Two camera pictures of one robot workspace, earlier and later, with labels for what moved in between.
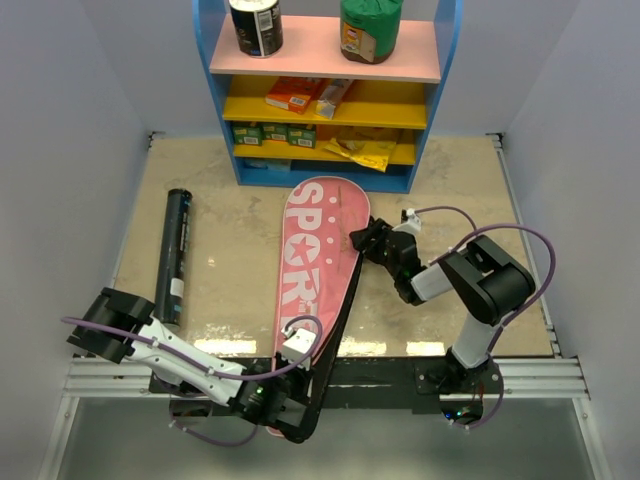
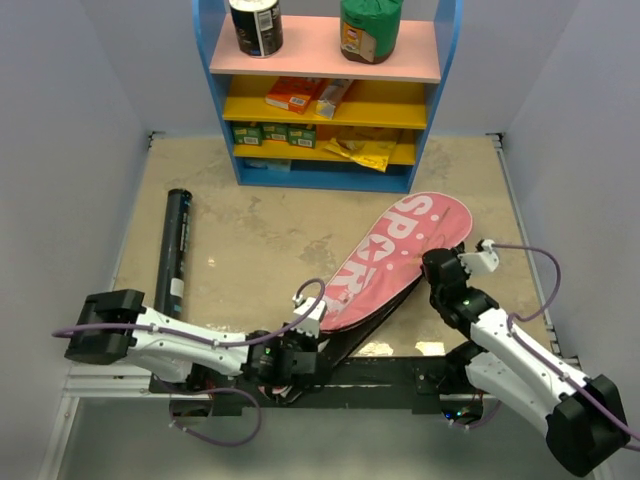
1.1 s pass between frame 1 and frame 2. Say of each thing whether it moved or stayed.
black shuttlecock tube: stayed
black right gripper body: moved
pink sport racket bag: moved
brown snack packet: stayed
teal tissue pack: stayed
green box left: stayed
